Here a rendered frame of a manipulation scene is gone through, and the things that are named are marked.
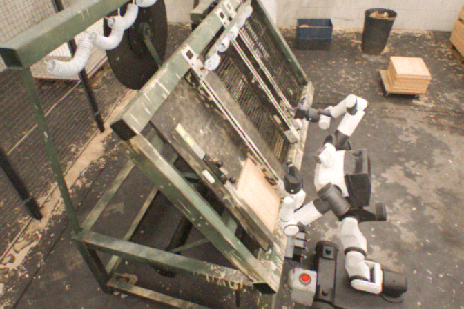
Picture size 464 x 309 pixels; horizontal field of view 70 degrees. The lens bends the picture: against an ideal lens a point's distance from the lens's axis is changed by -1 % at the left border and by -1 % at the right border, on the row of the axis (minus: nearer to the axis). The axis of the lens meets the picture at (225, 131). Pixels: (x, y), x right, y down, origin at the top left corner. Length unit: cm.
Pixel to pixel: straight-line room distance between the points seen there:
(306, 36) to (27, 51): 517
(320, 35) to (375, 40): 90
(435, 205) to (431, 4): 450
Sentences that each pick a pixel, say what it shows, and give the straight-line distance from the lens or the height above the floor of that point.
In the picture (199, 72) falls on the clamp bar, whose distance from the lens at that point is 188.
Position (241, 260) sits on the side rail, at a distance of 191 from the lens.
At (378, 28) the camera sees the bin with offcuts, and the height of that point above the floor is 47.
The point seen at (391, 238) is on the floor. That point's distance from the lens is 350.
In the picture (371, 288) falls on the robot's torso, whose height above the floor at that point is 30.
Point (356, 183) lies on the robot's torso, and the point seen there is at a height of 133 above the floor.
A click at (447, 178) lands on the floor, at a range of 426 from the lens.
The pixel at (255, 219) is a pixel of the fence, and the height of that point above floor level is 108.
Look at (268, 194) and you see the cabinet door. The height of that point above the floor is 100.
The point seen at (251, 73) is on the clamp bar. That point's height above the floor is 149.
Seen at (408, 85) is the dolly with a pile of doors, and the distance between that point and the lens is 517.
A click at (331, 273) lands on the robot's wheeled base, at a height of 19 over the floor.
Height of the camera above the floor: 272
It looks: 39 degrees down
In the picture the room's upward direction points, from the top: 3 degrees counter-clockwise
